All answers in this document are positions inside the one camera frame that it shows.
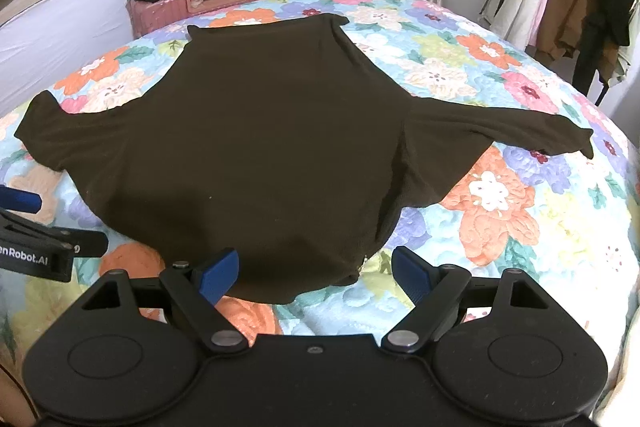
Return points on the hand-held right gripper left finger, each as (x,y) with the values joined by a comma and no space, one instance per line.
(219,276)

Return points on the floral quilt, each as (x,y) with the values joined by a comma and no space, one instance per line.
(500,207)

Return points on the dark brown sweater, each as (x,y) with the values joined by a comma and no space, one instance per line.
(250,132)

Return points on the pink hanging garment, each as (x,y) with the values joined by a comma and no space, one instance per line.
(542,7)

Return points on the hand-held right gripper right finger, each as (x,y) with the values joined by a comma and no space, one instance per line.
(411,274)

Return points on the brown hanging garment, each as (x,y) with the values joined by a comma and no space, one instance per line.
(565,7)

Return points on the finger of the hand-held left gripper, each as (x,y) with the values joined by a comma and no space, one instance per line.
(75,239)
(20,199)

